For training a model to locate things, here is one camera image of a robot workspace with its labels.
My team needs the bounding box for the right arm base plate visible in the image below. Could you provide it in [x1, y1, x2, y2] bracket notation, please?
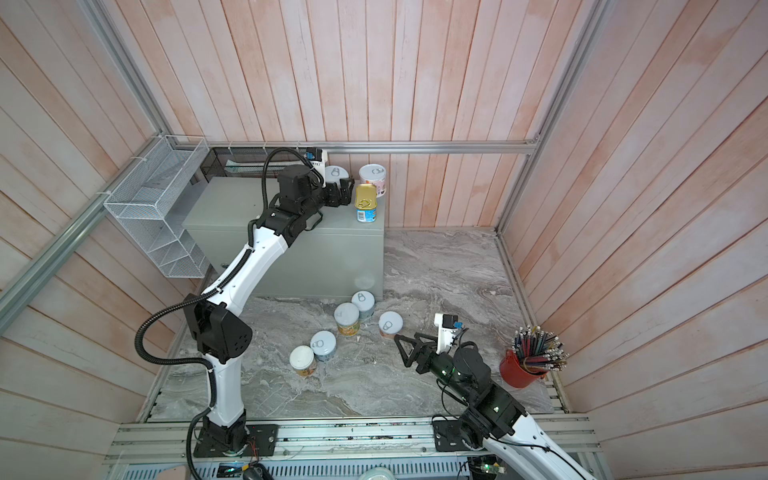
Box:
[430, 416, 514, 452]

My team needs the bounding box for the black wire mesh basket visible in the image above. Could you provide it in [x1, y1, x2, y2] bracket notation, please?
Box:
[200, 147, 310, 181]

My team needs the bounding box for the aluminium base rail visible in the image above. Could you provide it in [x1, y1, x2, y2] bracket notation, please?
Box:
[104, 414, 602, 465]

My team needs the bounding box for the grey metal cabinet box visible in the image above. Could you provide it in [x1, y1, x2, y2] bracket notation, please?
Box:
[182, 176, 387, 301]

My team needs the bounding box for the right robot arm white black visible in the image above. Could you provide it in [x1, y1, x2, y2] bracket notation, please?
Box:
[394, 333, 594, 479]

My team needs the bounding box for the blue labelled can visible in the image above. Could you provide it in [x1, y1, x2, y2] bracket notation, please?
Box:
[310, 330, 337, 362]

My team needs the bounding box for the teal labelled can near cabinet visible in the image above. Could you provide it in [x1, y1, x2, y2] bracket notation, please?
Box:
[351, 290, 376, 321]

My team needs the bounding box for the pink can front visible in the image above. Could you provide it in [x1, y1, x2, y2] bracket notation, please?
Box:
[358, 163, 387, 197]

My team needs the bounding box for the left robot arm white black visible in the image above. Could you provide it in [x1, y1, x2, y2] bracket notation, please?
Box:
[134, 147, 354, 455]

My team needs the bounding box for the white wire mesh shelf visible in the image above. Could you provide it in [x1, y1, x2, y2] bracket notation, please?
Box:
[104, 135, 210, 279]

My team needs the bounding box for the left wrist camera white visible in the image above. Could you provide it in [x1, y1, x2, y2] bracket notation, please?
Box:
[305, 147, 328, 178]

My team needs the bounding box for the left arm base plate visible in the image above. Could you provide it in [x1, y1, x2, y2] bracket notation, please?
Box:
[193, 423, 279, 458]

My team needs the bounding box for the red pencil holder cup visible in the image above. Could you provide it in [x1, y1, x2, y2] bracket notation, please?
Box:
[499, 326, 570, 389]

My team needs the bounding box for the pink labelled can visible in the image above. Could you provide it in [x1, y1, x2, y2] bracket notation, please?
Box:
[324, 165, 350, 188]

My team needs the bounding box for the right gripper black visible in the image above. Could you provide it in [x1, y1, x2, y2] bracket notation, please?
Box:
[397, 330, 474, 402]

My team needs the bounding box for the gold rectangular sardine tin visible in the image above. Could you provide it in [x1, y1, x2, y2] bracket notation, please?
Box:
[354, 183, 378, 223]

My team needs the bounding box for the yellow can plastic lid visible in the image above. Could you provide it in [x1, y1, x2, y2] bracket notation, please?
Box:
[334, 302, 360, 336]

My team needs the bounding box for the orange labelled can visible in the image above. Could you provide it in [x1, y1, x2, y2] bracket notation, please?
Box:
[378, 311, 404, 339]

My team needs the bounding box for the amber jar white lid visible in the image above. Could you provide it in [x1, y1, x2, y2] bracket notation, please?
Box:
[289, 345, 317, 377]

